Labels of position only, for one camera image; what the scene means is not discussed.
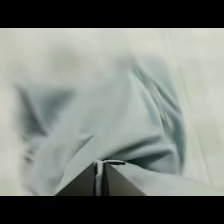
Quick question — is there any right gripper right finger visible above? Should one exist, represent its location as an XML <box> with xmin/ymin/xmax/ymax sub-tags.
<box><xmin>100</xmin><ymin>160</ymin><xmax>147</xmax><ymax>196</ymax></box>

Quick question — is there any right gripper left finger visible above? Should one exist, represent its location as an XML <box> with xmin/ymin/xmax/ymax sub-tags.
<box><xmin>55</xmin><ymin>161</ymin><xmax>99</xmax><ymax>196</ymax></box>

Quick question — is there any grey T-shirt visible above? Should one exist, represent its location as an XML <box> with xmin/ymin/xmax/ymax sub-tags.
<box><xmin>12</xmin><ymin>42</ymin><xmax>224</xmax><ymax>196</ymax></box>

